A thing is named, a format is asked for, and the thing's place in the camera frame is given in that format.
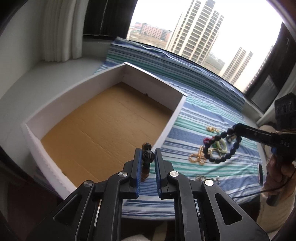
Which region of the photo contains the left white curtain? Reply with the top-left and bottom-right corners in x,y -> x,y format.
42,0 -> 89,62

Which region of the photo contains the pale jade bangle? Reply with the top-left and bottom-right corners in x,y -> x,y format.
216,139 -> 227,154

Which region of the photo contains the black bead bracelet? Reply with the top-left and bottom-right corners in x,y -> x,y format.
202,126 -> 242,165

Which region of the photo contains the white fluffy rug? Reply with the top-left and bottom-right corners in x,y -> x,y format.
121,192 -> 295,240

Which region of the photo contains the right hand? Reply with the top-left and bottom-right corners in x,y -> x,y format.
264,155 -> 295,201

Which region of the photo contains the white curtain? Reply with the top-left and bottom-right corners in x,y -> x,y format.
42,0 -> 89,62
256,101 -> 276,127

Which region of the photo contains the brown wooden bead bracelet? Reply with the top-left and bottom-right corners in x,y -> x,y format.
140,142 -> 155,182

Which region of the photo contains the white cardboard box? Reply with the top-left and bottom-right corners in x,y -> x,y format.
22,62 -> 187,198

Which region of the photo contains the smartphone on bed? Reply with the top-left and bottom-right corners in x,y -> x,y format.
258,163 -> 263,186

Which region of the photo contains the silver rings cluster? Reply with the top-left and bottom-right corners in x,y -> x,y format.
195,175 -> 220,184

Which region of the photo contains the gold chain earrings cluster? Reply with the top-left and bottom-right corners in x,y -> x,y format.
206,126 -> 220,133

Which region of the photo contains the right white curtain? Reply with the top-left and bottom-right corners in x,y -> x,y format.
256,101 -> 276,127

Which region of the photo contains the blue green striped bedsheet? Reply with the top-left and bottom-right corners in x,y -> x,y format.
99,38 -> 265,218

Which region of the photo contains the gold rhinestone bangle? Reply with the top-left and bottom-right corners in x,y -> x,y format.
208,148 -> 222,159

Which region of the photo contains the golden pearl necklace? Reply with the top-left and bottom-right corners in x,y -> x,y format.
189,146 -> 208,165

